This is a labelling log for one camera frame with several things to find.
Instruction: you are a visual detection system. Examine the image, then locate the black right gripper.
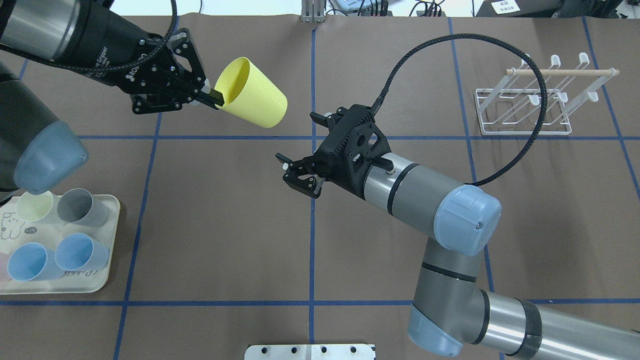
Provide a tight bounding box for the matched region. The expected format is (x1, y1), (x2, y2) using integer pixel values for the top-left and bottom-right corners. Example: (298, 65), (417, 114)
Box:
(275, 152), (346, 199)

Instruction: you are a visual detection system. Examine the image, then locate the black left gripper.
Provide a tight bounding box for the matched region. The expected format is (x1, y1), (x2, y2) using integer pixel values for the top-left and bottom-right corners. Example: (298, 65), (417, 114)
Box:
(116, 28), (225, 115)

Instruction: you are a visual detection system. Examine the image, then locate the yellow plastic cup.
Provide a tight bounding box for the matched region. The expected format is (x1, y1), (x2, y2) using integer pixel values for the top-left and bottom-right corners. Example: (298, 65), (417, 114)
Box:
(214, 57), (288, 129)

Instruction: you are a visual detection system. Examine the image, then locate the pale cream plastic cup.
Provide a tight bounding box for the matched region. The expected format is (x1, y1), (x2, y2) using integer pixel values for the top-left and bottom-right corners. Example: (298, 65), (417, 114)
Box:
(15, 191), (57, 223)

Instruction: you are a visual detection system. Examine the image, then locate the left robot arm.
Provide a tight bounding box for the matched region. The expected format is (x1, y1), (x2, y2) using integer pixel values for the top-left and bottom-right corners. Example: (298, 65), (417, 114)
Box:
(1, 0), (230, 203)

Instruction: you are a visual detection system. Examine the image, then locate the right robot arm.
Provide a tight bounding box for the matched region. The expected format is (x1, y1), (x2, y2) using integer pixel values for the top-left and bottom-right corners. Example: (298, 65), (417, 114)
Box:
(347, 152), (639, 360)

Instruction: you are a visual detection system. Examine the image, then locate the grey plastic cup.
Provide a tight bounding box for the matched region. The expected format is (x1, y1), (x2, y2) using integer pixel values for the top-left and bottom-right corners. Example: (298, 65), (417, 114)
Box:
(55, 187), (109, 227)

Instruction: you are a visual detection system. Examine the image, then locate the blue plastic cup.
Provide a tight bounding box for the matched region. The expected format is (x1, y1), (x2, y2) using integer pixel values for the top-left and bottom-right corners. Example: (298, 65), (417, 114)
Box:
(7, 243), (66, 282)
(54, 233), (110, 271)

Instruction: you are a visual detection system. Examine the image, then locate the cream tray with bunny print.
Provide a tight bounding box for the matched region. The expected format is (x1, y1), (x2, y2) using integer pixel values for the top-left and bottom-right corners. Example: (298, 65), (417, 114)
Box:
(0, 194), (121, 296)

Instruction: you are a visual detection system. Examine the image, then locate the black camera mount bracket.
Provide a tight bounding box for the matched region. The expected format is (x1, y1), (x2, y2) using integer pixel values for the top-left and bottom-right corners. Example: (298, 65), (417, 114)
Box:
(310, 104), (394, 199)

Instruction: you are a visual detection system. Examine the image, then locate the black braided right cable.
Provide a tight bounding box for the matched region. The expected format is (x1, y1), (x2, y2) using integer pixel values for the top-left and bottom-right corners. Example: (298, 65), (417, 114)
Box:
(370, 33), (548, 187)

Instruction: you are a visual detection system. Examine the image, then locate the aluminium profile post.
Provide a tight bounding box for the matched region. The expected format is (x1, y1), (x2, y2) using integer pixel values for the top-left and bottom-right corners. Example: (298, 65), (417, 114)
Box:
(301, 0), (327, 24)

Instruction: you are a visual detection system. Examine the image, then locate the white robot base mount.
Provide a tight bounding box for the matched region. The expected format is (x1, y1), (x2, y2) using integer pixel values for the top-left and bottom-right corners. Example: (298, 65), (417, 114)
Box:
(244, 343), (377, 360)

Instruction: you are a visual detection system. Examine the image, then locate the white wire cup rack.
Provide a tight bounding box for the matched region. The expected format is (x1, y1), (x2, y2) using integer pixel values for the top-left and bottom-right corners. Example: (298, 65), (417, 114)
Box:
(474, 52), (620, 136)

